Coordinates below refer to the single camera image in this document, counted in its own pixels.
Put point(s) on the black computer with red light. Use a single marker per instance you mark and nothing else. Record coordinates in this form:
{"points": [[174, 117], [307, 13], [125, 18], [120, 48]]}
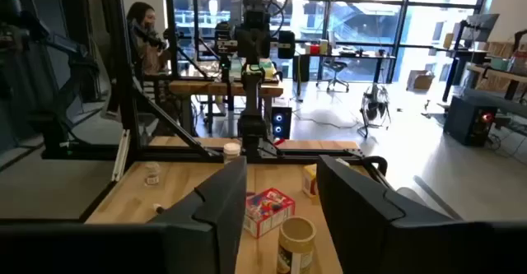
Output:
{"points": [[465, 119]]}

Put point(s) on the cardboard box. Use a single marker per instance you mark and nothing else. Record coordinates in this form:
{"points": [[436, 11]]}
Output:
{"points": [[422, 81]]}

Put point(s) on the black floor fan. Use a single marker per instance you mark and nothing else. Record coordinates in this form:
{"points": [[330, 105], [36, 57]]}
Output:
{"points": [[374, 107]]}

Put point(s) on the gold-lidded spice jar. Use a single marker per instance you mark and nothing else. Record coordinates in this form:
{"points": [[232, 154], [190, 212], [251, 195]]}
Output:
{"points": [[294, 245]]}

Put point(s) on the white-lidded spice jar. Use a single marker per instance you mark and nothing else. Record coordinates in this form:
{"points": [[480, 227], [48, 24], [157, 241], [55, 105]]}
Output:
{"points": [[231, 150]]}

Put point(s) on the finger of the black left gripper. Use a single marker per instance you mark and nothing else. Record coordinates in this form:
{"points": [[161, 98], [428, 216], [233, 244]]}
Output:
{"points": [[287, 44], [225, 37]]}

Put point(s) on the black office chair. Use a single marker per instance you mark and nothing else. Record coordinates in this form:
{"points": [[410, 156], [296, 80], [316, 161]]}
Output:
{"points": [[334, 66]]}

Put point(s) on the person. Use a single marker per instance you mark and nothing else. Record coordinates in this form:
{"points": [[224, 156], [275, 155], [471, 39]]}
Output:
{"points": [[144, 19]]}

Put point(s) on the black background robot arm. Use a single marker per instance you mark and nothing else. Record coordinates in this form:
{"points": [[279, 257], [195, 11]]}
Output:
{"points": [[62, 113]]}

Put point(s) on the wooden-top workbench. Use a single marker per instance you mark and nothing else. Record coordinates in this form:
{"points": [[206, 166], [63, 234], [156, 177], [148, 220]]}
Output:
{"points": [[222, 88]]}

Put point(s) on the grey cluttered workbench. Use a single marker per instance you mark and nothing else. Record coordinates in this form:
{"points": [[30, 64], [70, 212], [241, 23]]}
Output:
{"points": [[494, 101]]}

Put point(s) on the computer tower with blue lights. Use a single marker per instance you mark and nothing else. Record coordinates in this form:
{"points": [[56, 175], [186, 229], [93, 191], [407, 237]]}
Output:
{"points": [[281, 122]]}

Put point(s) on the red cereal box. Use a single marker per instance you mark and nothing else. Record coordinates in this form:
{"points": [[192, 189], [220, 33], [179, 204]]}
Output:
{"points": [[267, 212]]}

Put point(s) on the grey monitor on stand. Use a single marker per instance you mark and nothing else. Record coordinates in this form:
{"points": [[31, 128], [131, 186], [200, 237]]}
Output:
{"points": [[481, 26]]}

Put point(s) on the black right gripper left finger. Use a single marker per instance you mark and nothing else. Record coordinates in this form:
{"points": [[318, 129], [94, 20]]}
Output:
{"points": [[197, 233]]}

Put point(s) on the white slim bar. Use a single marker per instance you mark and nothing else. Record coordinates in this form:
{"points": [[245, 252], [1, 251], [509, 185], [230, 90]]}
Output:
{"points": [[121, 154]]}

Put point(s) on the black frame clamp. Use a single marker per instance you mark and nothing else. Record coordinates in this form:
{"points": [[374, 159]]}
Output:
{"points": [[381, 161]]}

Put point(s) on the long black desk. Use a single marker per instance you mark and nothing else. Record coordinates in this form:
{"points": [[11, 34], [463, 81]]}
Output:
{"points": [[300, 68]]}

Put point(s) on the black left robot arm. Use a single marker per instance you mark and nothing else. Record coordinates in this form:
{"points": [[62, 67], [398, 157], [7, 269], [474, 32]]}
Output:
{"points": [[252, 126]]}

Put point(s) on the green yellow stacked bins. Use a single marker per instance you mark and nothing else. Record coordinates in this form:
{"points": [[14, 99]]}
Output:
{"points": [[265, 70]]}

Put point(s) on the small clear glass jar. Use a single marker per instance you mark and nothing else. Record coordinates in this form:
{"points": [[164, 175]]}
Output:
{"points": [[152, 175]]}

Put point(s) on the yellow cereal box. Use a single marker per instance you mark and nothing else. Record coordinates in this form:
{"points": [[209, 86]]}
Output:
{"points": [[309, 181]]}

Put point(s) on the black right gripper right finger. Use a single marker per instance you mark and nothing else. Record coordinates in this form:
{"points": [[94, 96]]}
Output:
{"points": [[391, 241]]}

